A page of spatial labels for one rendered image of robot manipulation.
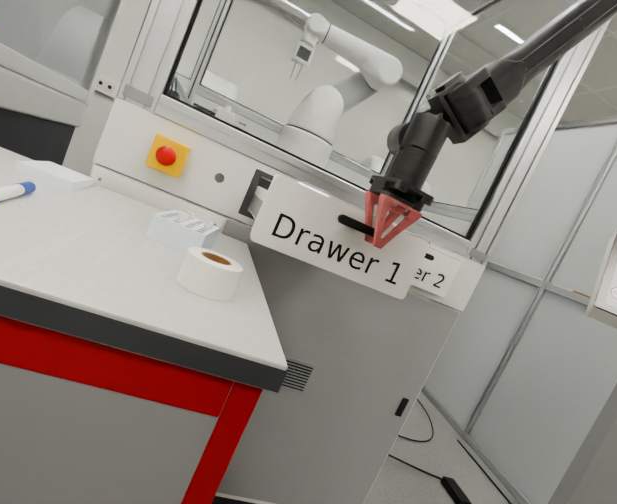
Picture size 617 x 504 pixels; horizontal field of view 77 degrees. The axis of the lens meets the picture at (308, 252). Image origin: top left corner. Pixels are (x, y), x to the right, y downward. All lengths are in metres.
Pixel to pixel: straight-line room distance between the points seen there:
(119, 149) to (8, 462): 0.65
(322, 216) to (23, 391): 0.42
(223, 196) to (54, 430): 0.63
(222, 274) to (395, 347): 0.77
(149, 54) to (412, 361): 1.01
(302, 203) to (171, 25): 0.52
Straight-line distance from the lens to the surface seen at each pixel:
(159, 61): 0.95
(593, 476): 1.40
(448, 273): 1.12
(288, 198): 0.60
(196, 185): 0.93
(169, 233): 0.62
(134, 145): 0.94
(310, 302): 1.01
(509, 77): 0.67
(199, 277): 0.46
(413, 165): 0.59
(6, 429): 0.45
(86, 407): 0.42
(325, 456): 1.27
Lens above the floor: 0.91
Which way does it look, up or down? 7 degrees down
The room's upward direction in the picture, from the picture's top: 24 degrees clockwise
